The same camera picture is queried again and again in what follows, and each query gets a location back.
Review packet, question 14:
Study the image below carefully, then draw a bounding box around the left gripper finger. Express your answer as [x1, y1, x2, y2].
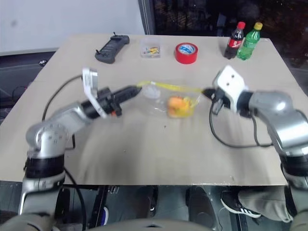
[115, 85, 143, 97]
[119, 90, 140, 103]

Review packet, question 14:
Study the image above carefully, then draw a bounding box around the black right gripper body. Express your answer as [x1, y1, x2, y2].
[211, 88, 231, 116]

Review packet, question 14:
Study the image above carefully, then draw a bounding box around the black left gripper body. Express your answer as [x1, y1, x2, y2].
[95, 87, 124, 117]

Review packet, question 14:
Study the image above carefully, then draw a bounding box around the clear zip bag yellow seal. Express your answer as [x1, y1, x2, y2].
[135, 80, 205, 120]

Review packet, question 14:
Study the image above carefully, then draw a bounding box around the red tape roll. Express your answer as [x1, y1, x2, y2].
[174, 42, 199, 65]

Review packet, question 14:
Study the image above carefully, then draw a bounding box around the dark grey remote controller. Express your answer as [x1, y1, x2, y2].
[94, 32, 131, 64]

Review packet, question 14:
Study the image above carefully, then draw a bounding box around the clear box of coloured pins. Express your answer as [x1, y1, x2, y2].
[140, 39, 162, 59]

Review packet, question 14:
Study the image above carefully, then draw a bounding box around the cola bottle red cap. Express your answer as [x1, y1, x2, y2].
[223, 21, 246, 60]

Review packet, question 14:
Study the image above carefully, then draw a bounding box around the green soda bottle yellow cap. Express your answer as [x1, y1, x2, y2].
[236, 22, 263, 61]

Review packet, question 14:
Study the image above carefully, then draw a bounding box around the dark rounded shape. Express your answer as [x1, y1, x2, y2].
[141, 185, 159, 218]
[185, 185, 218, 218]

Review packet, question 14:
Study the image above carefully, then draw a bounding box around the black table leg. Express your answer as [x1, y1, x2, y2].
[88, 185, 109, 228]

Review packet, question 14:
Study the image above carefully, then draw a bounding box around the black white striped sneaker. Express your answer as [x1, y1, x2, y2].
[220, 191, 262, 219]

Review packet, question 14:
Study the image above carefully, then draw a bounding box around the grey trouser leg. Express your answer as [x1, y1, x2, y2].
[237, 185, 295, 223]

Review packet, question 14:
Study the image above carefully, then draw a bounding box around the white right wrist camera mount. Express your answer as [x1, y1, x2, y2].
[211, 65, 249, 114]

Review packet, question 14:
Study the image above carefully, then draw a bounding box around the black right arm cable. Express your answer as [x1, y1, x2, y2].
[208, 105, 274, 148]

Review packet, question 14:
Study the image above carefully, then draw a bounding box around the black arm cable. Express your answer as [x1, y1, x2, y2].
[41, 75, 84, 121]
[208, 105, 274, 148]

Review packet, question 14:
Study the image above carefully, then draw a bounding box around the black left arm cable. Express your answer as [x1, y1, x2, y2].
[41, 75, 84, 121]

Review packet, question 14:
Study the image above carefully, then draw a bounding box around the grey window frame post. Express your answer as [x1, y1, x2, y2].
[138, 0, 156, 36]

